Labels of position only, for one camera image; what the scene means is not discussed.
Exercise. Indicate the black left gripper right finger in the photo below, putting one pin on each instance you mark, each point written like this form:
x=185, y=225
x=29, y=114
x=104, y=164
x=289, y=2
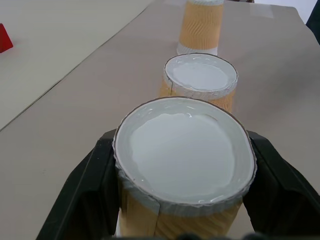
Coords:
x=280, y=195

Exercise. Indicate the red block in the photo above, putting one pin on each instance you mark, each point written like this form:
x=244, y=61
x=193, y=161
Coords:
x=4, y=38

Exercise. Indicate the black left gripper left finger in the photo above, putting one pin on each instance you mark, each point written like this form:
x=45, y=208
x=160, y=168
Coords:
x=82, y=190

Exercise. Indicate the orange ribbed paper cup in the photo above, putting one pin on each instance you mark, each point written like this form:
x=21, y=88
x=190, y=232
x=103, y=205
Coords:
x=185, y=160
x=200, y=75
x=200, y=27

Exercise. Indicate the dark object at table edge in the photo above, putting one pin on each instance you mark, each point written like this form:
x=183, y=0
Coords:
x=313, y=20

